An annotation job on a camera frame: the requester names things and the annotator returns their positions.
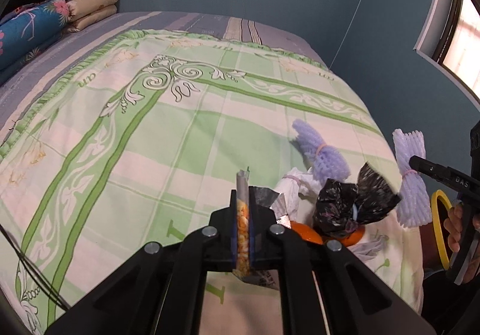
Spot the white crumpled tissue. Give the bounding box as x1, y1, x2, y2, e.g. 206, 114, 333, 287
349, 235, 389, 263

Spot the white tied plastic bag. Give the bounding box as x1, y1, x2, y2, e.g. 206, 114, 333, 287
274, 168, 322, 221

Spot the black plastic bag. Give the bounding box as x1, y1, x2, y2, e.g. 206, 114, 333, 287
312, 164, 401, 238

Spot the green patterned bed quilt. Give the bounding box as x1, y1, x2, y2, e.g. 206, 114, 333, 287
0, 28, 425, 335

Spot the yellow rimmed trash bin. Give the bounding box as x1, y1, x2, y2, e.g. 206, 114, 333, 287
420, 190, 452, 271

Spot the blue floral folded blanket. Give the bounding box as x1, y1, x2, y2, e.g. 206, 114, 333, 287
1, 0, 70, 70

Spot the corn snack wrapper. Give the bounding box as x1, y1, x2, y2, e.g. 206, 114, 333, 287
233, 169, 290, 289

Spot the orange mandarin fruit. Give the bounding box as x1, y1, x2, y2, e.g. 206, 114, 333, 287
290, 221, 324, 245

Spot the window with grey frame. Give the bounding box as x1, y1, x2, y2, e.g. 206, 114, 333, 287
414, 0, 479, 106

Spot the black cable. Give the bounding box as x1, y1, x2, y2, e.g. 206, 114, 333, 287
0, 223, 73, 312

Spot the purple foam fruit net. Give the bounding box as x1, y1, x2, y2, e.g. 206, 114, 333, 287
292, 119, 351, 184

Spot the person's right hand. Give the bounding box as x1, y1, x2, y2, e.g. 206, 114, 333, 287
442, 202, 480, 283

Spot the beige folded blanket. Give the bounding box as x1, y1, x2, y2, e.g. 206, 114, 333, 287
66, 0, 118, 33

